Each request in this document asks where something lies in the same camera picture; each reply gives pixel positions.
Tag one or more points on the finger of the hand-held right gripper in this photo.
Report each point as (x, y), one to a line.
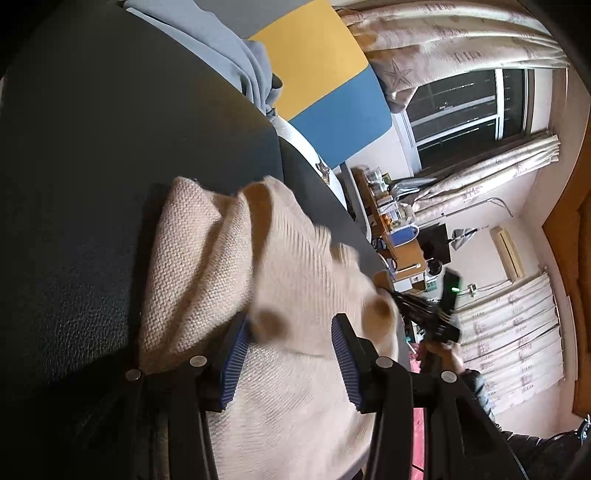
(415, 300)
(418, 316)

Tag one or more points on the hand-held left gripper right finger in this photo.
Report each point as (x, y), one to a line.
(344, 355)

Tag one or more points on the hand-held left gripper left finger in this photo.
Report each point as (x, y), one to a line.
(233, 364)

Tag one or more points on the beige knit sweater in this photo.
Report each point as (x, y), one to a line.
(286, 277)

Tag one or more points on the person's right forearm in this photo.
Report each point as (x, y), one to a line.
(531, 452)

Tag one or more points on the person's right hand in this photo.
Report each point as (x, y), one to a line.
(445, 355)

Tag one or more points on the cluttered wooden desk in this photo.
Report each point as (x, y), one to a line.
(406, 256)

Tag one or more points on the black monitor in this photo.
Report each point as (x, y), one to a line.
(434, 242)

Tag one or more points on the blue rounded item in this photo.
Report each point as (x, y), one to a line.
(405, 235)

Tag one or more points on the white air conditioner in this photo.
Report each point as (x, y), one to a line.
(508, 251)

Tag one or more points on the beige printed curtain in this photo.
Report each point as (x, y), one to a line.
(485, 180)
(438, 41)
(517, 341)

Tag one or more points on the pink cloth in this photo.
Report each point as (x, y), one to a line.
(419, 438)

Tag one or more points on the wooden wardrobe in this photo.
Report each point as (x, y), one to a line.
(570, 277)

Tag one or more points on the window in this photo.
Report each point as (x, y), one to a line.
(461, 110)

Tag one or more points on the black leather mat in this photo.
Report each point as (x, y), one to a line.
(92, 184)

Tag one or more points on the yellow and blue cushion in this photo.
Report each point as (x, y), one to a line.
(323, 69)

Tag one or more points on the grey-blue cloth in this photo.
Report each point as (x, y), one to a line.
(207, 41)

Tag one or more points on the grey bed frame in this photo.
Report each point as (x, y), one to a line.
(355, 203)

